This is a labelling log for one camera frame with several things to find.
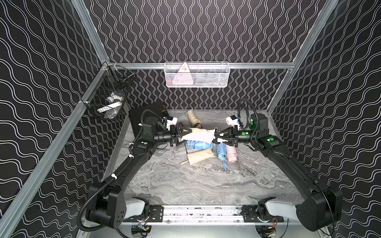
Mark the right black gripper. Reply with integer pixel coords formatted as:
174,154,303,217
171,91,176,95
215,126,258,146

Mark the beige umbrella with wooden handle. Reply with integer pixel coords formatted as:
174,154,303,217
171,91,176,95
213,137,224,144

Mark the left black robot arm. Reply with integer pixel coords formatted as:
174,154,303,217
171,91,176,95
76,110,192,232

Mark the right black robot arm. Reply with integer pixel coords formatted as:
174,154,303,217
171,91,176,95
213,113,343,232

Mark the light blue umbrella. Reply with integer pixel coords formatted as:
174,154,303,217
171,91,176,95
216,143,228,171

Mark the pink sleeved umbrella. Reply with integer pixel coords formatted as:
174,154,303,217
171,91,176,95
226,145,238,163

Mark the light blue crumpled sleeve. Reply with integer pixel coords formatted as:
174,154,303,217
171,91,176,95
186,140,213,150

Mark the beige umbrella at back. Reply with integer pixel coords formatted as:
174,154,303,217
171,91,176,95
185,109,202,129

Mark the cream sleeved umbrella front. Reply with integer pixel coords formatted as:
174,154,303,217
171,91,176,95
181,148,215,165

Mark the black tool case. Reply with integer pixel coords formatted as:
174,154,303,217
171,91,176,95
128,102,169,137

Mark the pink triangle card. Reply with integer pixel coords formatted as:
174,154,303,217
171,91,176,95
172,62,193,87

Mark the white roll in basket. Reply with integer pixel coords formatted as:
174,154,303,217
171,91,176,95
96,92,125,120

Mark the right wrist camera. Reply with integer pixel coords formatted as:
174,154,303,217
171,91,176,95
226,115,240,128

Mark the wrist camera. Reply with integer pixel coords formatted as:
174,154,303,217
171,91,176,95
226,115,240,128
166,116,178,130

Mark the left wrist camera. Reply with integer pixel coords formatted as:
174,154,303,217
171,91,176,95
166,116,178,130

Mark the white wire basket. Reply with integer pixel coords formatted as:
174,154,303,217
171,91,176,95
164,61,231,88

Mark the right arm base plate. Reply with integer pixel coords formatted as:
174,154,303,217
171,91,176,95
240,205,284,224

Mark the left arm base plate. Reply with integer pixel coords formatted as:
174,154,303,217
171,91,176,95
127,205,164,223

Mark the aluminium front rail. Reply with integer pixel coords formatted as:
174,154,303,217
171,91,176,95
84,204,322,226

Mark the black wire basket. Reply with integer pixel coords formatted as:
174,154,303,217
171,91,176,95
84,65,137,121

